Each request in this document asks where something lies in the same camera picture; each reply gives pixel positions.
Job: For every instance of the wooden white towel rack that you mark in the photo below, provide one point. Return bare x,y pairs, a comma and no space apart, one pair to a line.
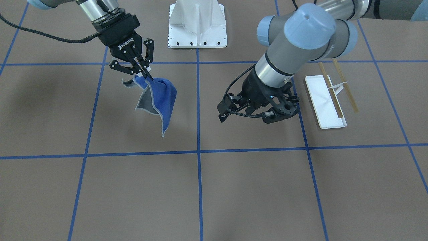
323,95

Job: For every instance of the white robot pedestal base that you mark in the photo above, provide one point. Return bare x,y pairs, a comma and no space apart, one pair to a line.
197,24

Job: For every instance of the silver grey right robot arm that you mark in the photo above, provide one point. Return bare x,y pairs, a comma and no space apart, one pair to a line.
96,10

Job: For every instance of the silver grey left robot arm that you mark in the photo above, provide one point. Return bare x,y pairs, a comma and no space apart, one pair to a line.
313,31

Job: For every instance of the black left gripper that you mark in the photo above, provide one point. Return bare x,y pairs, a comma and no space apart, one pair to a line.
253,86

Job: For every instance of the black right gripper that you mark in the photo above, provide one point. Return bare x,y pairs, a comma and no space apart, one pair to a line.
117,35

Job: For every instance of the blue microfibre towel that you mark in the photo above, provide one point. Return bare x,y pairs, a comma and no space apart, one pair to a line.
157,98

